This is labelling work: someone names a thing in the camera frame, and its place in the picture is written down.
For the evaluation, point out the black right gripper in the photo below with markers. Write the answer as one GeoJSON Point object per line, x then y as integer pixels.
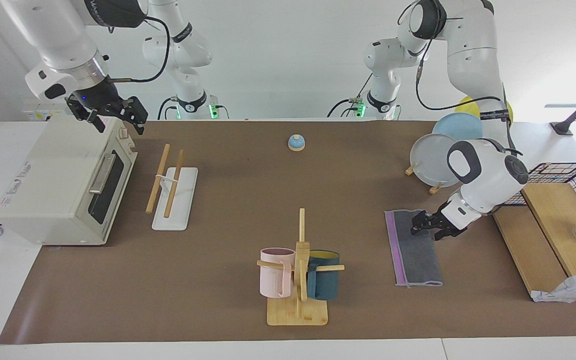
{"type": "Point", "coordinates": [98, 97]}

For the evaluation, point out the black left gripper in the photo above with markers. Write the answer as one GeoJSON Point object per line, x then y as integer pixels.
{"type": "Point", "coordinates": [445, 225]}

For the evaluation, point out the purple and grey towel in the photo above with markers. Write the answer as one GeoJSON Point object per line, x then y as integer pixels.
{"type": "Point", "coordinates": [418, 260]}

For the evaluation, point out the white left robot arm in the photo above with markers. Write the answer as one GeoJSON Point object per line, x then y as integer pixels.
{"type": "Point", "coordinates": [473, 50]}

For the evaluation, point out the wooden plate rack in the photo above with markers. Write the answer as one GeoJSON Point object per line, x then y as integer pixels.
{"type": "Point", "coordinates": [436, 189]}

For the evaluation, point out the white towel rack wooden rails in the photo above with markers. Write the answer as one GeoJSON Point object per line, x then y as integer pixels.
{"type": "Point", "coordinates": [178, 210]}

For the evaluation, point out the pale grey plate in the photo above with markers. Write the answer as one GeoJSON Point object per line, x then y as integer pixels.
{"type": "Point", "coordinates": [430, 160]}

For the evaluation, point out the white power strip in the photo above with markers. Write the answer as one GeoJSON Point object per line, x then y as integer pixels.
{"type": "Point", "coordinates": [38, 115]}

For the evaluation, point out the darker wooden board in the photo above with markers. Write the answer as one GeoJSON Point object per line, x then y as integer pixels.
{"type": "Point", "coordinates": [523, 240]}

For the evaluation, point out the cream toaster oven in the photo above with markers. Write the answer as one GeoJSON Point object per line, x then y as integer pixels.
{"type": "Point", "coordinates": [43, 190]}

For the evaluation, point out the light blue plate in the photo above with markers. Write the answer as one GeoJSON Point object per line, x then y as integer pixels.
{"type": "Point", "coordinates": [458, 127]}

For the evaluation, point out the dark teal mug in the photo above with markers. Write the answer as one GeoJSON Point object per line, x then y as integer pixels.
{"type": "Point", "coordinates": [325, 285]}

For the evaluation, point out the yellow plate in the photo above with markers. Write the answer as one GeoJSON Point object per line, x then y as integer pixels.
{"type": "Point", "coordinates": [468, 105]}

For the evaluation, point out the light wooden board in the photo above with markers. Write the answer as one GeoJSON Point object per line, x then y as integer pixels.
{"type": "Point", "coordinates": [558, 220]}

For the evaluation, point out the blue service bell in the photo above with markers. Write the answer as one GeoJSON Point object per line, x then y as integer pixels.
{"type": "Point", "coordinates": [296, 144]}

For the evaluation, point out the wooden mug tree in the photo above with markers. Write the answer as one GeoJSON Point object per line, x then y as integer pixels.
{"type": "Point", "coordinates": [298, 312]}

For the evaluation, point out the pink mug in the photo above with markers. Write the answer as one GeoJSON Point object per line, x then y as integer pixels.
{"type": "Point", "coordinates": [273, 280]}

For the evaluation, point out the brown table mat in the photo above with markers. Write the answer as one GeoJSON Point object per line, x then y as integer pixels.
{"type": "Point", "coordinates": [218, 280]}

